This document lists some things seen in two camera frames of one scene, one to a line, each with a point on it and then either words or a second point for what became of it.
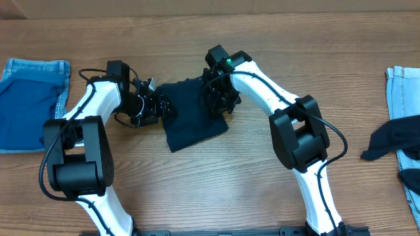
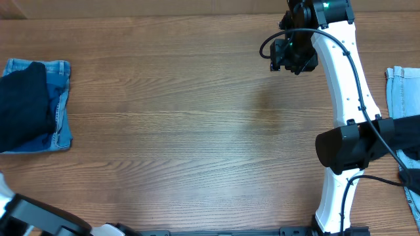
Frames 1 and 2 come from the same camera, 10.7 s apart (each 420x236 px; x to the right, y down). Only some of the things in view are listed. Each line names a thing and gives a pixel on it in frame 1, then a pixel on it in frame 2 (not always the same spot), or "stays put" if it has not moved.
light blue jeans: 403,94 stays put
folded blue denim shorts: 56,71 stays put
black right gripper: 217,98 -> 296,64
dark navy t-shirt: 192,121 -> 27,107
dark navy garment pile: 402,134 stays put
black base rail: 349,231 stays put
